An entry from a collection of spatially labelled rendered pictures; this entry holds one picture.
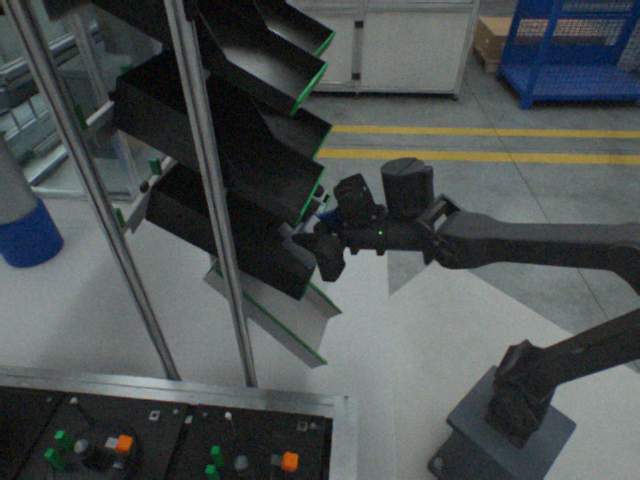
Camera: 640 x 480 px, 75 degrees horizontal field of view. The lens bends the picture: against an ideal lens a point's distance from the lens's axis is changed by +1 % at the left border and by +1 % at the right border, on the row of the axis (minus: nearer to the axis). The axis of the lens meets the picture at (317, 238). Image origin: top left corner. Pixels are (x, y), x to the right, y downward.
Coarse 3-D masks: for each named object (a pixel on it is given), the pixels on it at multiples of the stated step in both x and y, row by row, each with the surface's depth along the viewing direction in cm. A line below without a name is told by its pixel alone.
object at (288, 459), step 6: (276, 456) 62; (282, 456) 62; (288, 456) 61; (294, 456) 62; (270, 462) 62; (276, 462) 61; (282, 462) 61; (288, 462) 61; (294, 462) 61; (276, 468) 65; (282, 468) 61; (288, 468) 61; (294, 468) 61; (276, 474) 64; (282, 474) 63
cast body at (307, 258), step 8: (312, 216) 67; (304, 224) 67; (312, 224) 66; (320, 224) 65; (280, 232) 69; (288, 232) 68; (296, 232) 67; (304, 232) 65; (312, 232) 65; (328, 232) 66; (288, 240) 67; (288, 248) 68; (296, 248) 67; (296, 256) 68; (304, 256) 68; (312, 256) 67; (304, 264) 69; (312, 264) 68
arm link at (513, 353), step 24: (576, 336) 53; (600, 336) 48; (624, 336) 45; (504, 360) 61; (528, 360) 57; (552, 360) 53; (576, 360) 51; (600, 360) 49; (624, 360) 47; (504, 384) 59; (528, 384) 56; (552, 384) 55
